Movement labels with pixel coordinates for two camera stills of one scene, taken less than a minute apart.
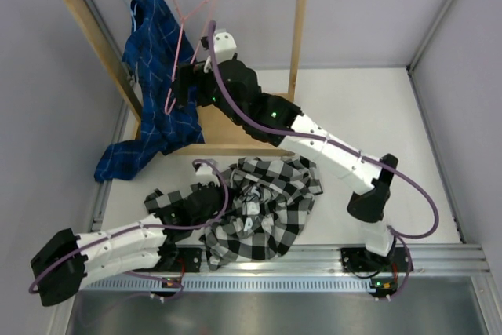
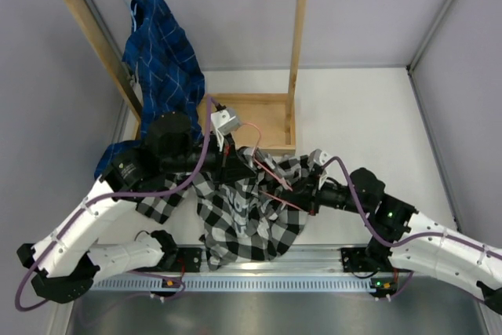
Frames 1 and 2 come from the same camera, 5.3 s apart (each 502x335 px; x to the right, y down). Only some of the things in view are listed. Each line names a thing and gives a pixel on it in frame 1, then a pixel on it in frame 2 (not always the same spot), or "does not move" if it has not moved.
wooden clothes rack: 223,135 does not move
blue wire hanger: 133,9 does not move
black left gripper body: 218,206 -> 218,162
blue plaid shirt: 155,49 does not move
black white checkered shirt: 270,200 does not move
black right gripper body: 206,92 -> 328,194
